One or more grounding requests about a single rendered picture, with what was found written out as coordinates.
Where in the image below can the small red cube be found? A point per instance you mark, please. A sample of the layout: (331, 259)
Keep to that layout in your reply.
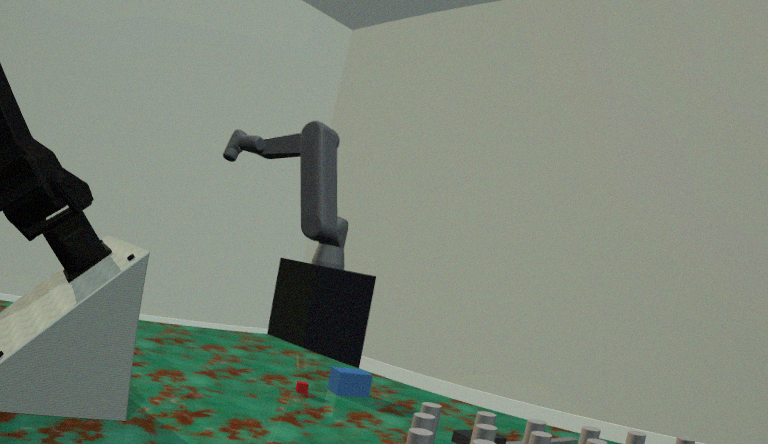
(302, 387)

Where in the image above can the blue block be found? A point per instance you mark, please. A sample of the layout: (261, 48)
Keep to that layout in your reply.
(349, 382)

